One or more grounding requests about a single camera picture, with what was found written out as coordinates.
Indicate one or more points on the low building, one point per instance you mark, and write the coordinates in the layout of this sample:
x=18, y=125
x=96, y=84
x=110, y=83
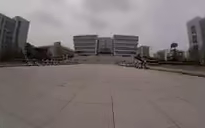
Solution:
x=56, y=50

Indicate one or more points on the broad stone stairs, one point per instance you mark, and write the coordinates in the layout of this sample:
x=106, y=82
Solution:
x=101, y=59

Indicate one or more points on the tall pale building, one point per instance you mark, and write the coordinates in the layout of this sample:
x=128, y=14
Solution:
x=201, y=38

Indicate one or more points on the tall grey building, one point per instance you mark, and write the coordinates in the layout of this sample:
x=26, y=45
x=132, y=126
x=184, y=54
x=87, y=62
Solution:
x=3, y=36

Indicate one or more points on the raised stone kerb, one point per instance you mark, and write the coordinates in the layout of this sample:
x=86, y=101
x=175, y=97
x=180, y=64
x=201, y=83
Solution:
x=183, y=71

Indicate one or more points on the row of parked bicycles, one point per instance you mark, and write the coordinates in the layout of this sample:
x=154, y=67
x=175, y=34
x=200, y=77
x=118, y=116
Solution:
x=43, y=62

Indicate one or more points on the grey paved plaza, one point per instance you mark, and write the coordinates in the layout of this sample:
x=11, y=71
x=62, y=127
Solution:
x=90, y=93

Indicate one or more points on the wide building with two wings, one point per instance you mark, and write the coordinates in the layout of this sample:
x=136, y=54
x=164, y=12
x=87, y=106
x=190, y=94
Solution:
x=105, y=45

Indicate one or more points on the small building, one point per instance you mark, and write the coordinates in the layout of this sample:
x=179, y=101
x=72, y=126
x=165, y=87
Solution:
x=144, y=51

